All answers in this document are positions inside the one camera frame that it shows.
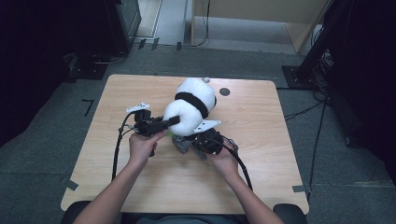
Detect hand-held gripper black cable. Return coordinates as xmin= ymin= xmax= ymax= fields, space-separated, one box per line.
xmin=214 ymin=139 xmax=254 ymax=191
xmin=111 ymin=111 xmax=138 ymax=182

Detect dark curtain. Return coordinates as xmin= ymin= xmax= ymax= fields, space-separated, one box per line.
xmin=323 ymin=0 xmax=396 ymax=181
xmin=0 ymin=0 xmax=106 ymax=147

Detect short black floor cable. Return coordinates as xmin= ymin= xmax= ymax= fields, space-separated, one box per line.
xmin=283 ymin=101 xmax=325 ymax=121

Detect left hand-held gripper black cable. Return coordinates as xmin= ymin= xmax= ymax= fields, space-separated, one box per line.
xmin=111 ymin=111 xmax=138 ymax=182

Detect black metal stand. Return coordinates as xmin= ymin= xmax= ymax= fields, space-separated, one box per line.
xmin=281 ymin=0 xmax=356 ymax=91

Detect bundle of black cables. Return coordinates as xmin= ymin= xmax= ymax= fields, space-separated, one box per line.
xmin=311 ymin=49 xmax=334 ymax=101

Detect black cabinet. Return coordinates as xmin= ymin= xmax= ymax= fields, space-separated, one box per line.
xmin=104 ymin=0 xmax=143 ymax=54

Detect person's left hand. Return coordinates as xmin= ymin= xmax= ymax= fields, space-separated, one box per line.
xmin=128 ymin=129 xmax=169 ymax=167

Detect person's dark clothing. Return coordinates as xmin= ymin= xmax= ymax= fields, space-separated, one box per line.
xmin=120 ymin=213 xmax=250 ymax=224

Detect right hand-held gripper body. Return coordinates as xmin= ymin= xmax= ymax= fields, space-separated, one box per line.
xmin=192 ymin=119 xmax=224 ymax=156

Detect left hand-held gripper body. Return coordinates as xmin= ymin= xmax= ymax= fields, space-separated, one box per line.
xmin=125 ymin=102 xmax=164 ymax=138

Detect long black floor cable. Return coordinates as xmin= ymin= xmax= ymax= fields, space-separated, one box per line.
xmin=306 ymin=92 xmax=328 ymax=203

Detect black and white panda plush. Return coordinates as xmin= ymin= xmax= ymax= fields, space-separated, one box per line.
xmin=163 ymin=77 xmax=218 ymax=138

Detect black floor base plate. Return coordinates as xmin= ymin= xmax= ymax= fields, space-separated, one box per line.
xmin=64 ymin=51 xmax=110 ymax=82

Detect black chair armrest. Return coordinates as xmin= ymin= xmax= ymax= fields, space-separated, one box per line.
xmin=273 ymin=203 xmax=308 ymax=224
xmin=60 ymin=200 xmax=94 ymax=224

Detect right hand-held gripper black cable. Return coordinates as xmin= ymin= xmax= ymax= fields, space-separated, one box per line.
xmin=214 ymin=139 xmax=254 ymax=191

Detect light wooden furniture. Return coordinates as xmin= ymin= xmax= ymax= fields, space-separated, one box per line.
xmin=190 ymin=0 xmax=331 ymax=54

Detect black hanging cable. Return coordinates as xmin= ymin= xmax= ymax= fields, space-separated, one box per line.
xmin=191 ymin=0 xmax=211 ymax=49

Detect person's right hand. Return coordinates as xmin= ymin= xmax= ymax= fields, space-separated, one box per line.
xmin=205 ymin=146 xmax=241 ymax=180

